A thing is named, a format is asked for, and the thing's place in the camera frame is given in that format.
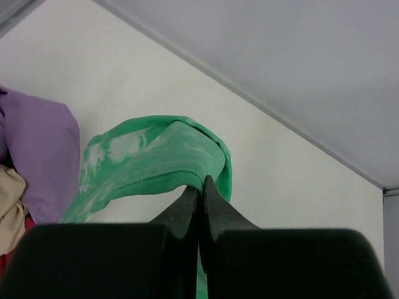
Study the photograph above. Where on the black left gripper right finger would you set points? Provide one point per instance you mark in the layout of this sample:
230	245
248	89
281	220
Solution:
242	260

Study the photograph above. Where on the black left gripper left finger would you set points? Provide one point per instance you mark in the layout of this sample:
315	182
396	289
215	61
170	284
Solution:
157	259

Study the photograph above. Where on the purple trousers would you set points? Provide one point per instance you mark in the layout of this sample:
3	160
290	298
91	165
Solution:
42	139

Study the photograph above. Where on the green tie-dye trousers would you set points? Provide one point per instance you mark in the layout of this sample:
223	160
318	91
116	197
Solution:
148	155

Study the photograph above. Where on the beige garment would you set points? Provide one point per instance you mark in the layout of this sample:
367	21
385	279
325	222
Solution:
13	211

